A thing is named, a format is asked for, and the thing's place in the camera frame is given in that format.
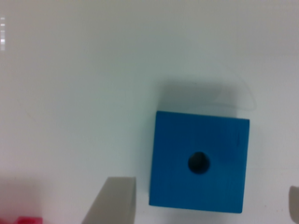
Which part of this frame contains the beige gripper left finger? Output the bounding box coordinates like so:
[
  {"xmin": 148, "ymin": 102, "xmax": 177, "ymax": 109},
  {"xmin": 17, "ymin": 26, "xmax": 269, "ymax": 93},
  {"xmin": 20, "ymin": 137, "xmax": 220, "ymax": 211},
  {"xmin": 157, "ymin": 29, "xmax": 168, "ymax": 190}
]
[{"xmin": 81, "ymin": 177, "xmax": 136, "ymax": 224}]

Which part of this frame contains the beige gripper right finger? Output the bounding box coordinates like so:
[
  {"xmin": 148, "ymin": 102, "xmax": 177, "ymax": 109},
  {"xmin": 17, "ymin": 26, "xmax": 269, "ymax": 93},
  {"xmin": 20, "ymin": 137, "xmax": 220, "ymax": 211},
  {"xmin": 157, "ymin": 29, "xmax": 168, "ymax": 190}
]
[{"xmin": 289, "ymin": 186, "xmax": 299, "ymax": 224}]

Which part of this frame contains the blue block with hole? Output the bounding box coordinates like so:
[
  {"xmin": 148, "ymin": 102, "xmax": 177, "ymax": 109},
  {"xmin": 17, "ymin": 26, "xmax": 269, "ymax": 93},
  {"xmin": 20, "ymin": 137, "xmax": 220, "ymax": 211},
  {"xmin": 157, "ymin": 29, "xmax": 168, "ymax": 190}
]
[{"xmin": 149, "ymin": 111, "xmax": 249, "ymax": 214}]

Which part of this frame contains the pink interlocking cube block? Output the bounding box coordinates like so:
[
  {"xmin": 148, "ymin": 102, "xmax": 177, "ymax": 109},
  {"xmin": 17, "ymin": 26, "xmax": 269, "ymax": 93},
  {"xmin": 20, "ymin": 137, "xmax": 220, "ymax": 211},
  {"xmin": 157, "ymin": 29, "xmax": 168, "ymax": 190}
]
[{"xmin": 13, "ymin": 217, "xmax": 43, "ymax": 224}]

